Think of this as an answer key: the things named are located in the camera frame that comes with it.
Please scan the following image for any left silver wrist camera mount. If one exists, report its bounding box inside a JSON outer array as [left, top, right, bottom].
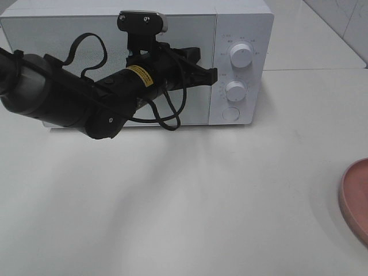
[[117, 10, 168, 56]]

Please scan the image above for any white microwave knob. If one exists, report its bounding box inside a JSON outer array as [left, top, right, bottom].
[[229, 41, 254, 68], [225, 80, 247, 102]]

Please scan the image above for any white microwave door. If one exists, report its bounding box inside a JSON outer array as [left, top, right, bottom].
[[1, 15, 216, 125]]

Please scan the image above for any white microwave oven body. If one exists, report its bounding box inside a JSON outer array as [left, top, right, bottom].
[[1, 1, 274, 125]]

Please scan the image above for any pink round plate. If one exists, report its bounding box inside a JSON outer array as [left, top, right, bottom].
[[338, 158, 367, 247]]

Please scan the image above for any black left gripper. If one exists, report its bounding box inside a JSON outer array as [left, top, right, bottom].
[[125, 42, 218, 92]]

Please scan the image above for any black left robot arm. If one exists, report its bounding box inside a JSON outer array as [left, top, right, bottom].
[[1, 43, 218, 140]]

